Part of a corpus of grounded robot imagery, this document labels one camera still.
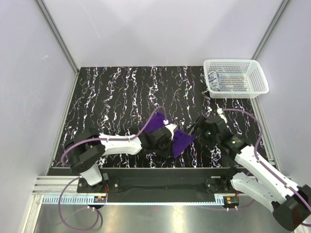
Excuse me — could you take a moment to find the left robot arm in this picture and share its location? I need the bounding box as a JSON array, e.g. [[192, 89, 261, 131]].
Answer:
[[62, 124, 177, 192]]

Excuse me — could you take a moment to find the purple towel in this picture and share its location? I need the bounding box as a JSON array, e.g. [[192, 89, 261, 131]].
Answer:
[[141, 112, 195, 159]]

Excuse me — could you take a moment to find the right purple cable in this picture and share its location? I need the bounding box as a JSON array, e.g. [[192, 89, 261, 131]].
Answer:
[[217, 108, 311, 225]]

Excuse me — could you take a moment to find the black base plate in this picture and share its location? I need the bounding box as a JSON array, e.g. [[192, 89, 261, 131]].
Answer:
[[77, 167, 246, 193]]

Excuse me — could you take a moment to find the black marble pattern mat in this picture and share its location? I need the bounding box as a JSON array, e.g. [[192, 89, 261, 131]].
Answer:
[[52, 66, 260, 167]]

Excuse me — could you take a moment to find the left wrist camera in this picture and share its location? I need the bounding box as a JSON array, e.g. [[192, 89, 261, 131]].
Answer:
[[163, 120, 178, 141]]

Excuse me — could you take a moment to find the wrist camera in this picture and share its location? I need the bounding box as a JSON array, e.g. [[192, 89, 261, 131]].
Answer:
[[163, 120, 178, 141], [217, 108, 227, 124]]

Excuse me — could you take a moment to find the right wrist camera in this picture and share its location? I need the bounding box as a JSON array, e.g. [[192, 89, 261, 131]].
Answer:
[[217, 108, 227, 124]]

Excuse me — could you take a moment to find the white plastic basket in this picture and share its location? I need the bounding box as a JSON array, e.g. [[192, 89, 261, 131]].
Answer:
[[203, 59, 269, 99]]

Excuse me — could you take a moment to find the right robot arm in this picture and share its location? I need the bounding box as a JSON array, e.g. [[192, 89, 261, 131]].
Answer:
[[189, 116, 311, 231]]

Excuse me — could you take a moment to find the blue white patterned towel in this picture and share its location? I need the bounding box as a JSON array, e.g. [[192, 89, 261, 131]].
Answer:
[[207, 71, 221, 91]]

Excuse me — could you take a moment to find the aluminium frame rail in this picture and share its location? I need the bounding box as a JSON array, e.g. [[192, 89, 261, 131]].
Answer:
[[31, 176, 297, 195]]

